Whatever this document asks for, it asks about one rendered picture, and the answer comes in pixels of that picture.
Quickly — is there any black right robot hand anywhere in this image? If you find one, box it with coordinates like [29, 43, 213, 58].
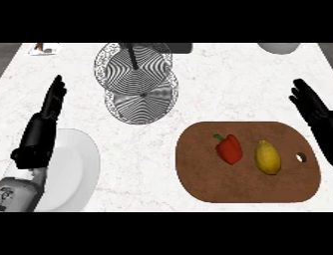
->
[286, 78, 333, 173]

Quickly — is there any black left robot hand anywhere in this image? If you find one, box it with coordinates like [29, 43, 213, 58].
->
[8, 75, 68, 170]

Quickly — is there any brown wooden cutting board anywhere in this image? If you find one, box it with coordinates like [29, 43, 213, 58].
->
[173, 121, 320, 204]

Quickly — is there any red bell pepper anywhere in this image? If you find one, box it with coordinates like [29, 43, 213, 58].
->
[211, 133, 244, 166]

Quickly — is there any white round plate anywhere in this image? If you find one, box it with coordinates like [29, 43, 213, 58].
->
[34, 127, 102, 212]

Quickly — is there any yellow lemon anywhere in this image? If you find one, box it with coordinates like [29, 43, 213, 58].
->
[252, 139, 282, 176]

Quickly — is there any grey round bowl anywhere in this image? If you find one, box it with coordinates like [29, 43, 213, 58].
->
[255, 43, 301, 56]

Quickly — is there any dark grey appliance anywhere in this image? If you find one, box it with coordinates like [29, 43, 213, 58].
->
[165, 43, 193, 55]

